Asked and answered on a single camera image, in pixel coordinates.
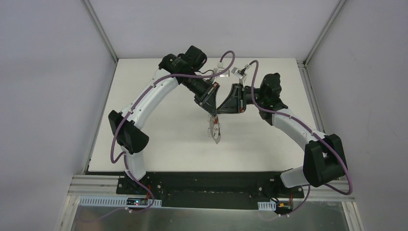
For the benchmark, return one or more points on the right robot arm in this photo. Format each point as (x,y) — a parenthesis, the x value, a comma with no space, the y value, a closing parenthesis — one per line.
(324,158)

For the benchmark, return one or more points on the left controller board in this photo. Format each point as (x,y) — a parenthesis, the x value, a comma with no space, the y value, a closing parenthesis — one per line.
(137,202)

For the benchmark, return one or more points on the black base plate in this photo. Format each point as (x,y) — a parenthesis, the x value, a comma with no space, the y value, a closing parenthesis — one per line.
(213,190)

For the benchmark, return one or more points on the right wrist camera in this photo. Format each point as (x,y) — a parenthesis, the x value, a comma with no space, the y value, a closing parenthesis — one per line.
(240,74)

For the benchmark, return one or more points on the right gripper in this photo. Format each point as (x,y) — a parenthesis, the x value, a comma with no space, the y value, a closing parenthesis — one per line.
(238,99)

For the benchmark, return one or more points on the right controller board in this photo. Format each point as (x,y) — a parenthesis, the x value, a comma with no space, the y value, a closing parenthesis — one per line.
(284,208)

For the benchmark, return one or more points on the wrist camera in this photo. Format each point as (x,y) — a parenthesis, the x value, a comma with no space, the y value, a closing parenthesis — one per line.
(221,71)
(240,74)

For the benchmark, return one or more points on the controller board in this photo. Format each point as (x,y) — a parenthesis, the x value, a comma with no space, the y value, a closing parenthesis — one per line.
(284,208)
(137,202)

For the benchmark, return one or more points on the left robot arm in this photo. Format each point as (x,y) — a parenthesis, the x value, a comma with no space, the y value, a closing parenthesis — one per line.
(172,71)

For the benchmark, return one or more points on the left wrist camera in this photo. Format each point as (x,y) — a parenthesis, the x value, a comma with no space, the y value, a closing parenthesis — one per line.
(221,71)

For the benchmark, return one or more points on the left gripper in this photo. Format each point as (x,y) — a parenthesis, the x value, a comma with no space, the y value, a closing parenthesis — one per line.
(206,96)

